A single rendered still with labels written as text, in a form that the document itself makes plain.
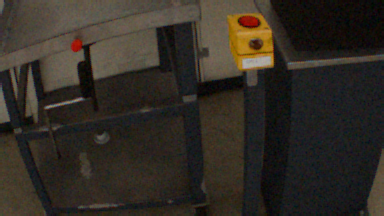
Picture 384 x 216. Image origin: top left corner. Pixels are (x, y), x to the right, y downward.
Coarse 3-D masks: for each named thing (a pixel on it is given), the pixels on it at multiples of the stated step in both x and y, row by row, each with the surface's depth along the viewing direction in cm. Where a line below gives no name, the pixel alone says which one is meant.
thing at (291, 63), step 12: (264, 0) 166; (264, 12) 161; (276, 24) 156; (276, 36) 152; (288, 36) 152; (288, 48) 148; (360, 48) 148; (372, 48) 148; (288, 60) 144; (300, 60) 144; (312, 60) 144; (324, 60) 144; (336, 60) 145; (348, 60) 145; (360, 60) 146; (372, 60) 147
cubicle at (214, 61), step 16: (208, 0) 225; (224, 0) 226; (240, 0) 227; (208, 16) 230; (224, 16) 231; (208, 32) 234; (224, 32) 236; (208, 48) 239; (224, 48) 240; (208, 64) 244; (224, 64) 245; (208, 80) 249; (224, 80) 252; (240, 80) 254
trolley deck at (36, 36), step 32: (32, 0) 165; (64, 0) 159; (96, 0) 155; (128, 0) 152; (160, 0) 150; (192, 0) 149; (32, 32) 148; (64, 32) 145; (96, 32) 147; (128, 32) 149; (0, 64) 144
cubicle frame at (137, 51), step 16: (144, 32) 231; (96, 48) 231; (112, 48) 233; (128, 48) 234; (144, 48) 236; (48, 64) 229; (64, 64) 231; (96, 64) 236; (112, 64) 237; (128, 64) 239; (144, 64) 241; (32, 80) 232; (48, 80) 234; (64, 80) 236; (96, 80) 240; (32, 96) 238; (32, 112) 243
